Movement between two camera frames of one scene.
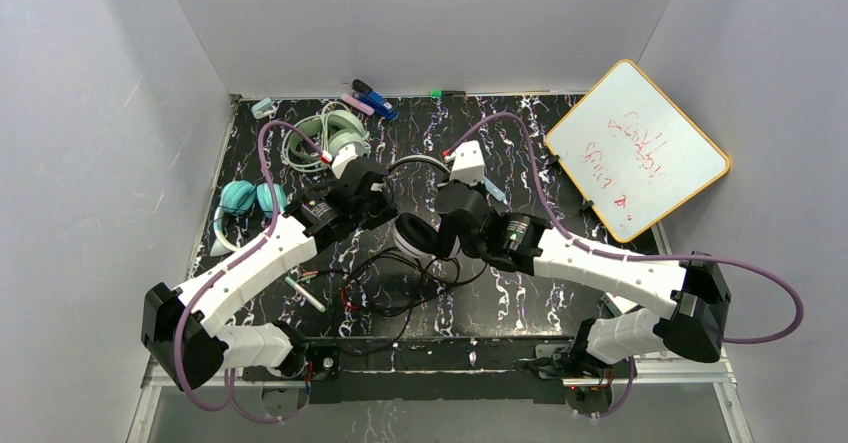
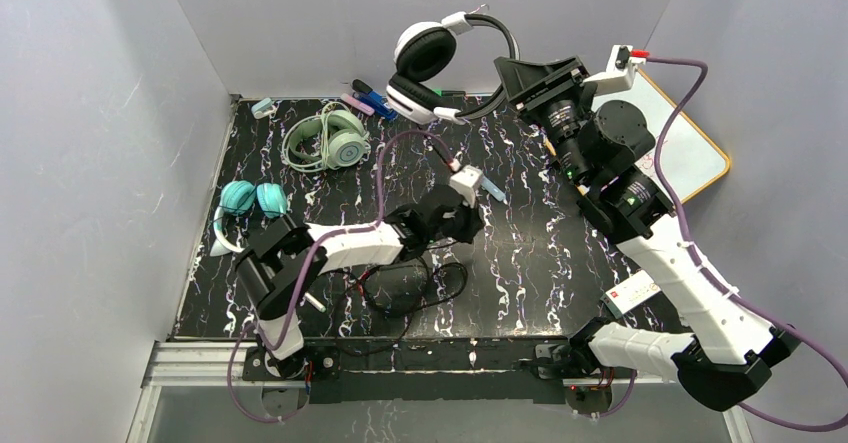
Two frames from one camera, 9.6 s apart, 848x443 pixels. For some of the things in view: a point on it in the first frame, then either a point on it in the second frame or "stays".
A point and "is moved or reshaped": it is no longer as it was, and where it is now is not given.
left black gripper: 374,204 to 463,221
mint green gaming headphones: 310,142 stays
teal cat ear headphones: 238,197 stays
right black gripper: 452,211 to 542,84
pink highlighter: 370,111 stays
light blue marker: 495,190 stays
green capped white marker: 306,294 stays
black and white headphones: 420,234 is moved or reshaped
